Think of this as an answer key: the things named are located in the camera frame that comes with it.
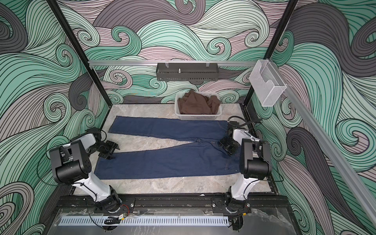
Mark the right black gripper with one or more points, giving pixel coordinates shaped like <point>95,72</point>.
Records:
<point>229,151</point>

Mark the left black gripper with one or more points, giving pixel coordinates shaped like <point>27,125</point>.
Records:
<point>113,146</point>

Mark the blue denim trousers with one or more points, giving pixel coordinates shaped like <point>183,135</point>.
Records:
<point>200,155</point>

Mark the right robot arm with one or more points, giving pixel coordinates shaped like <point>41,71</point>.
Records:
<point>254,161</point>

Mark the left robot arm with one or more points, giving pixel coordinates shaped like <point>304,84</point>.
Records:
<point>71,165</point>

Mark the brown trousers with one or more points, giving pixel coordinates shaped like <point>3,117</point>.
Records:
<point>193,103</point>

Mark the white plastic laundry basket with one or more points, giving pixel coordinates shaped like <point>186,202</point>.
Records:
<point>194,116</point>

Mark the black perforated metal tray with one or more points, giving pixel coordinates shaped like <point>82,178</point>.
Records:
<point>187,71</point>

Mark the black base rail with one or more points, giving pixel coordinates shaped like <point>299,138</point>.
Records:
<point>214,202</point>

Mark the clear plastic wall bin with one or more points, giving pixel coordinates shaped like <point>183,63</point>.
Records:
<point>267,81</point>

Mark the white slotted cable duct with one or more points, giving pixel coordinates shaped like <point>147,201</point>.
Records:
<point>147,221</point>

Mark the aluminium rail back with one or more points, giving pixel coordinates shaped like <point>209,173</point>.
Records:
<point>155,62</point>

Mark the aluminium rail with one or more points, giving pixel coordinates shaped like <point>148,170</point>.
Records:
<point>155,62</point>
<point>363,195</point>

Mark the aluminium rail right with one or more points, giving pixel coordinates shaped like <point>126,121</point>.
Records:
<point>363,195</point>

